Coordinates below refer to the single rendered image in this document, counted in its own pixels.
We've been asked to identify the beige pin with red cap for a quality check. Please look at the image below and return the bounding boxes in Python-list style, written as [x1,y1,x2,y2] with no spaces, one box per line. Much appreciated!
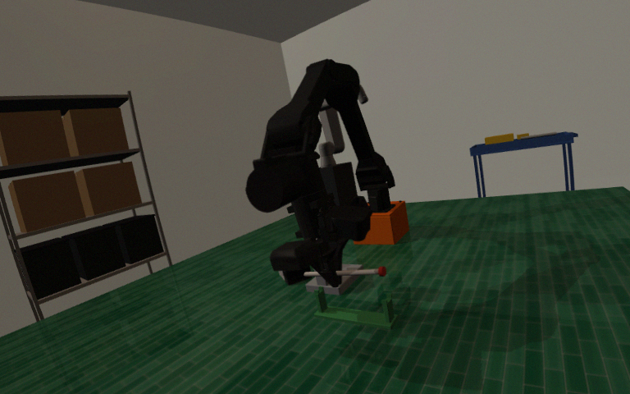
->
[304,266,386,277]

